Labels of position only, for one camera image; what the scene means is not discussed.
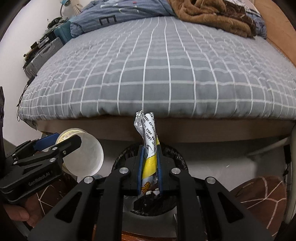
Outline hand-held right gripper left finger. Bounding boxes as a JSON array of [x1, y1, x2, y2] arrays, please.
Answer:
[[28, 145, 146, 241]]

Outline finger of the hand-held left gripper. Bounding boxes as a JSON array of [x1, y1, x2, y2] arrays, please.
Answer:
[[11, 135, 83, 166], [11, 133, 60, 160]]

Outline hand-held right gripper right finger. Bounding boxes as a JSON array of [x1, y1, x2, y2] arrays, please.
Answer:
[[155, 144, 273, 241]]

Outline trash bin with black bag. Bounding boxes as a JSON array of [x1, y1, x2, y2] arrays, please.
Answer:
[[112, 142, 190, 217]]

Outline round plastic cup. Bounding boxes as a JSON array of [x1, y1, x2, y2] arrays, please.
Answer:
[[57, 128, 104, 177]]

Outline yellow snack wrapper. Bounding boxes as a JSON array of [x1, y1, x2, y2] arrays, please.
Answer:
[[134, 111, 162, 200]]

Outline person's left hand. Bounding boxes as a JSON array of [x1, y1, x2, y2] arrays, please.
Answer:
[[5, 203, 43, 229]]

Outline grey suitcase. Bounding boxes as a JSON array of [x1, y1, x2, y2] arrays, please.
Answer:
[[24, 37, 64, 78]]

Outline grey checked bed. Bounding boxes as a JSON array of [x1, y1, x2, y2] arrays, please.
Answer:
[[17, 14, 296, 158]]

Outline pile of dark gadgets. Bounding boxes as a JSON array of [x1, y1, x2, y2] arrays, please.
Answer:
[[23, 17, 65, 61]]

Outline brown patterned pajama pants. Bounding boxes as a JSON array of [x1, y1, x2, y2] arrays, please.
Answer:
[[35, 171, 288, 237]]

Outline teal crate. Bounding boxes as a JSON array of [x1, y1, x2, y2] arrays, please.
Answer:
[[54, 21, 72, 43]]

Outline blue desk lamp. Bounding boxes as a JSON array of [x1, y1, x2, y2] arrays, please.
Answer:
[[59, 0, 72, 19]]

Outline blue striped duvet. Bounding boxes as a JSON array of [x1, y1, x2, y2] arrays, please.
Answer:
[[69, 0, 267, 40]]

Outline brown fleece blanket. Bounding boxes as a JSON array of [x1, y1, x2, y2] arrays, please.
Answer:
[[166, 0, 257, 37]]

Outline black and white patterned pillow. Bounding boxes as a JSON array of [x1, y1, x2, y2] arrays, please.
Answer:
[[225, 0, 262, 16]]

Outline black cable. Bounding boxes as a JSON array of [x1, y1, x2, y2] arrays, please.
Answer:
[[16, 74, 37, 130]]

